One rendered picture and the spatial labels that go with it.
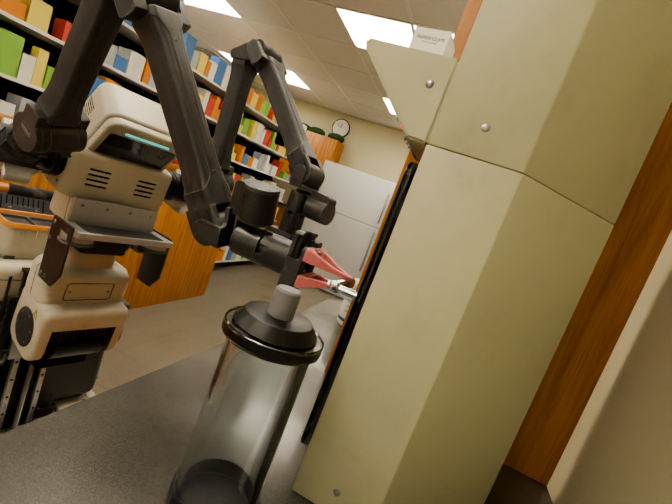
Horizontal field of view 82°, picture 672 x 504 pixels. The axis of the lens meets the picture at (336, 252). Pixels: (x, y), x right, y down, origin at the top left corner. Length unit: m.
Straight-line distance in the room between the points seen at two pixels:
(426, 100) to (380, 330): 0.28
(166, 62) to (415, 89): 0.40
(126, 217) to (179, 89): 0.57
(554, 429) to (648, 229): 0.41
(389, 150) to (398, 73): 5.78
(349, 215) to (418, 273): 5.11
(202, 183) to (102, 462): 0.40
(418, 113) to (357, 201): 5.08
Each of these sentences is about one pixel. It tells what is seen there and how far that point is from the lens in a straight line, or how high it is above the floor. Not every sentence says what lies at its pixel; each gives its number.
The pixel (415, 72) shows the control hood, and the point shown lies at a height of 1.48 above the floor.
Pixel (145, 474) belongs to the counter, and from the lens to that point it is 0.57.
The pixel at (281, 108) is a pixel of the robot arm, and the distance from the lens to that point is 1.09.
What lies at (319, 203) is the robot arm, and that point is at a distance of 0.95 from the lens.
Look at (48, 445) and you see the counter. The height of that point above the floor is 0.94.
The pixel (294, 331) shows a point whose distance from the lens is 0.39.
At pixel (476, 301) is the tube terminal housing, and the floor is 1.26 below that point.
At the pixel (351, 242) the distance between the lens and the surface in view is 5.54.
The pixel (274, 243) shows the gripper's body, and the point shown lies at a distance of 0.61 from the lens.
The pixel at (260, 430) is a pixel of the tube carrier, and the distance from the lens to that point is 0.43.
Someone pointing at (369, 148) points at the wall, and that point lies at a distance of 6.36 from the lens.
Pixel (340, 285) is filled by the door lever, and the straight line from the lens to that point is 0.54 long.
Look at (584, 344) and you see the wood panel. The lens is 0.88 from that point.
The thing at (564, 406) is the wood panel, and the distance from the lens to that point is 0.91.
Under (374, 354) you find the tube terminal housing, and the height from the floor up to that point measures 1.15.
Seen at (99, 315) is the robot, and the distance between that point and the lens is 1.27.
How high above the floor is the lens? 1.31
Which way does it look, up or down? 7 degrees down
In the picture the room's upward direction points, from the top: 21 degrees clockwise
